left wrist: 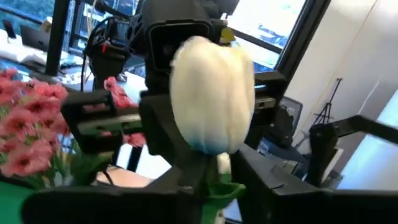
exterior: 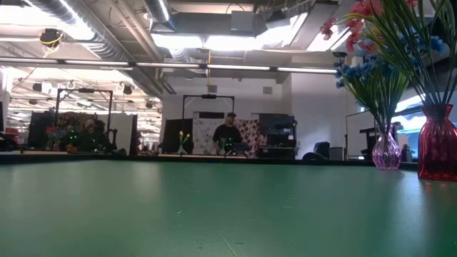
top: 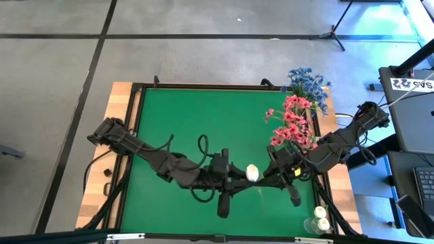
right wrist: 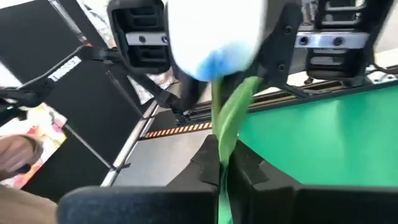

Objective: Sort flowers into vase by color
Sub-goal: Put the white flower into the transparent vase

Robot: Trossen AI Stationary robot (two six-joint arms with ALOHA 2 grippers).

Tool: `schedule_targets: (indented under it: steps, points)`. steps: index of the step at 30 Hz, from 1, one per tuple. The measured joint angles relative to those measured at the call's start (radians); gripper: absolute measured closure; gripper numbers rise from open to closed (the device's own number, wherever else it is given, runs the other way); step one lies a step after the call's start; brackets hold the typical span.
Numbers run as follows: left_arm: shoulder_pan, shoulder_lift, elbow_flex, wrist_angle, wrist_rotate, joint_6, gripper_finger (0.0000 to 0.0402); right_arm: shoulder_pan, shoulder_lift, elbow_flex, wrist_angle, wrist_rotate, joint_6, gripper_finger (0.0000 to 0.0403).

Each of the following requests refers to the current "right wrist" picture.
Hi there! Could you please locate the colourful printed paper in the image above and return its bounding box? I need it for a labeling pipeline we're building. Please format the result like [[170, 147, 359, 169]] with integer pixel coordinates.
[[0, 102, 68, 190]]

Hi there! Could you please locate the white artificial tulip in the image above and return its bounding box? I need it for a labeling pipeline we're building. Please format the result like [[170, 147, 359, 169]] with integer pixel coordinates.
[[164, 0, 268, 224]]

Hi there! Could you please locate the orange black hazard tape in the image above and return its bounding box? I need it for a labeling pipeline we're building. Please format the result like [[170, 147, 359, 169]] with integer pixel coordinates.
[[144, 121, 214, 139]]

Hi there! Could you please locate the thick black cable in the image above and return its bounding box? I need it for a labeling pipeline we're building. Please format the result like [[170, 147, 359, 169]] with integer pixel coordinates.
[[0, 45, 122, 108]]

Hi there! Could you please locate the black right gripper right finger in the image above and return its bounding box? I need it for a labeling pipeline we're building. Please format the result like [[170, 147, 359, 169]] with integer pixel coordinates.
[[228, 139, 398, 224]]

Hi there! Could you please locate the grey metal plate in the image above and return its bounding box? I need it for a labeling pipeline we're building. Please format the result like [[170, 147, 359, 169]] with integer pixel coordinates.
[[111, 129, 215, 187]]

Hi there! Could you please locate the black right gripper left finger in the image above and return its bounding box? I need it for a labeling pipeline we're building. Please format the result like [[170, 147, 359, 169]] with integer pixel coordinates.
[[57, 135, 221, 224]]

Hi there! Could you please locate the black panel with white label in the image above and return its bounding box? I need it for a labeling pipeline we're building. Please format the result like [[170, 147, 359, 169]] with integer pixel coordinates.
[[0, 0, 150, 203]]

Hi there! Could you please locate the person's forearm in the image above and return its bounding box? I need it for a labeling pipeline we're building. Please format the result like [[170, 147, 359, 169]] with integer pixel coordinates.
[[0, 185, 60, 224]]

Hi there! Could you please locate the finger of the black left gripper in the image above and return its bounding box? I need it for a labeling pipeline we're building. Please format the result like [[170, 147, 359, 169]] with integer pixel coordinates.
[[245, 2, 308, 96], [172, 62, 214, 113]]

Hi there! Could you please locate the black table frame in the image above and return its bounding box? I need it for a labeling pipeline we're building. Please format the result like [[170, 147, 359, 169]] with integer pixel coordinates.
[[174, 67, 398, 127]]

